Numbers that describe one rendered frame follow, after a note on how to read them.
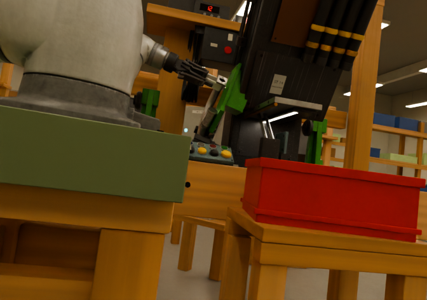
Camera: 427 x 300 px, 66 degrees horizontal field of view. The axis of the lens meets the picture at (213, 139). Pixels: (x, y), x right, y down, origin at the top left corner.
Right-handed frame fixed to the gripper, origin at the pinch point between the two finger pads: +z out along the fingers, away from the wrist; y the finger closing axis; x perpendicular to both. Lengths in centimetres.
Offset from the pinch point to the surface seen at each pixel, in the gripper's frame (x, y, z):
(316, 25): -37.2, -4.8, 20.8
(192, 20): -8.3, 26.3, -18.3
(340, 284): -4, -70, 43
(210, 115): 1.4, -19.9, 2.2
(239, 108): -2.7, -14.1, 11.0
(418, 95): 266, 1005, 763
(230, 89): -6.8, -11.7, 5.5
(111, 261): -29, -96, -10
